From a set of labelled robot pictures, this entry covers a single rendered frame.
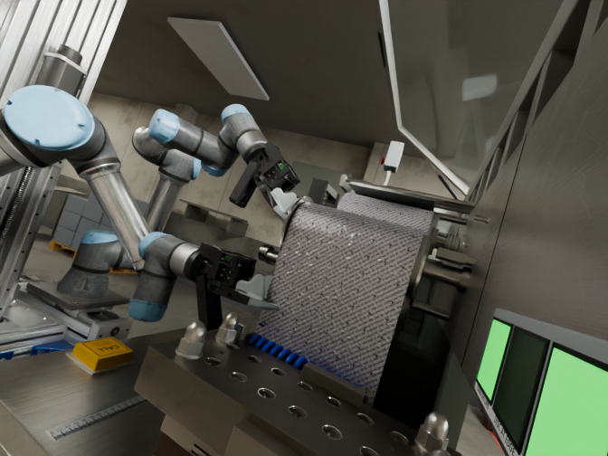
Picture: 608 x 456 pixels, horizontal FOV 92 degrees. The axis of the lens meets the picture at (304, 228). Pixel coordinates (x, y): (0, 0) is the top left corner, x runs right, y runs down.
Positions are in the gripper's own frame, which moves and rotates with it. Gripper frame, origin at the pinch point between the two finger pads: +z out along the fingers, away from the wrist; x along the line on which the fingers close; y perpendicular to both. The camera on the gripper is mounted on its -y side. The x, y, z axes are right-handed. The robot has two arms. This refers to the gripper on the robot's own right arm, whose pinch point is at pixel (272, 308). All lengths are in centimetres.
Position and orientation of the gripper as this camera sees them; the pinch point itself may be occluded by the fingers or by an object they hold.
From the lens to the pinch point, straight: 57.1
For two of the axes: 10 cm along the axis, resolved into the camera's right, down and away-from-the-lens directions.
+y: 3.1, -9.5, 0.6
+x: 3.7, 1.8, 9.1
